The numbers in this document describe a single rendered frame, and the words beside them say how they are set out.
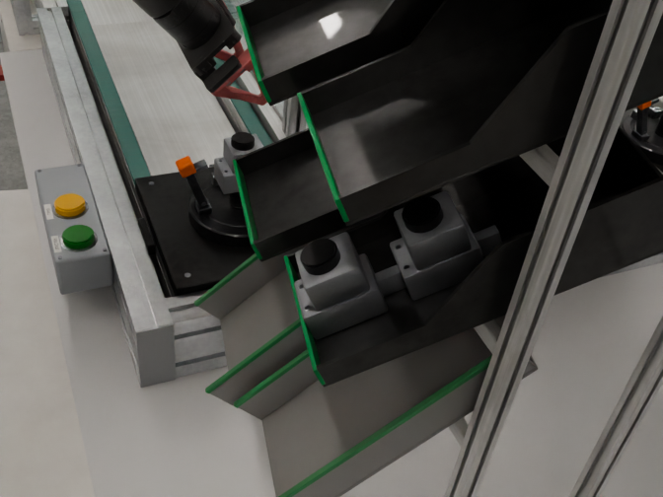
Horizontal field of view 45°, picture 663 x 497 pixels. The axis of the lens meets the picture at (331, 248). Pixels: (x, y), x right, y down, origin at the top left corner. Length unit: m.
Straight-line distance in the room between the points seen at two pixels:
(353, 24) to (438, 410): 0.32
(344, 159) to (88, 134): 0.81
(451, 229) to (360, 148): 0.10
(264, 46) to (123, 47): 0.97
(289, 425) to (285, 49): 0.37
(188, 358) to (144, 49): 0.78
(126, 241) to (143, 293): 0.10
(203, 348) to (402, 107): 0.53
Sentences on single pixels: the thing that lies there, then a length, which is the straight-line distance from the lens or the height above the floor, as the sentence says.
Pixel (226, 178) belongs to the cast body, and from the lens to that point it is 1.05.
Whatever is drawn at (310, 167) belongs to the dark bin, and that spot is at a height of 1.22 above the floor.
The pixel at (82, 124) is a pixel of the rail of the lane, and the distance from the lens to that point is 1.34.
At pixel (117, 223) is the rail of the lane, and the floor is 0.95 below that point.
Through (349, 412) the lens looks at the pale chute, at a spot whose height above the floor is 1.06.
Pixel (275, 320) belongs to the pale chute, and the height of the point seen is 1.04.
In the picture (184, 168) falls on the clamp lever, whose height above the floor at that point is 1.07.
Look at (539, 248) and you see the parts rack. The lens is 0.56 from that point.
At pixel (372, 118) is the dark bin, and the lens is 0.59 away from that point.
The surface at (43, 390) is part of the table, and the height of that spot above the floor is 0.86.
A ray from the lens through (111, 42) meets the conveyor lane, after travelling 1.67.
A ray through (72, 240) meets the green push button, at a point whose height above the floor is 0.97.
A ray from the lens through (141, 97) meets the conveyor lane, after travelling 1.49.
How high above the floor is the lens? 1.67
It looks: 40 degrees down
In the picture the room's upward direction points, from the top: 7 degrees clockwise
